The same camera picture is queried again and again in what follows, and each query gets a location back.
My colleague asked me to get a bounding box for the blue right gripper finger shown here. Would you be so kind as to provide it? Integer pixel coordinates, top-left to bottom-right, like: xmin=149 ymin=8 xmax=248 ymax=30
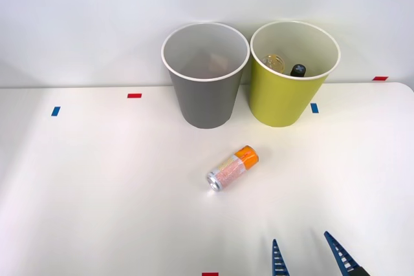
xmin=323 ymin=231 xmax=373 ymax=276
xmin=270 ymin=239 xmax=288 ymax=276

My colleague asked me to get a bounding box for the orange and pink drink can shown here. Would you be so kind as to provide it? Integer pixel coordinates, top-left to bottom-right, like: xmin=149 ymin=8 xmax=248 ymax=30
xmin=206 ymin=144 xmax=261 ymax=193

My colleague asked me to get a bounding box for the yellow-green plastic waste bin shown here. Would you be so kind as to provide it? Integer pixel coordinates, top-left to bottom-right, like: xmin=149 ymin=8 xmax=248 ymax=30
xmin=249 ymin=20 xmax=342 ymax=128

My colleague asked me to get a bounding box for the grey plastic waste bin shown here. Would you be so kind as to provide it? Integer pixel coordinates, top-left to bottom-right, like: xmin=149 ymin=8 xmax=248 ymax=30
xmin=160 ymin=22 xmax=250 ymax=130

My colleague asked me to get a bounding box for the bottle with black cap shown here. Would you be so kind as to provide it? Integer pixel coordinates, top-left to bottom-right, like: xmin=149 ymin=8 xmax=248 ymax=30
xmin=289 ymin=63 xmax=307 ymax=78

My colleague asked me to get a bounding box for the clear bottle with amber liquid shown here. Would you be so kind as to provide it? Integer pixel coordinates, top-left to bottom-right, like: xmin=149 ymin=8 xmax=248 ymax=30
xmin=262 ymin=54 xmax=287 ymax=75

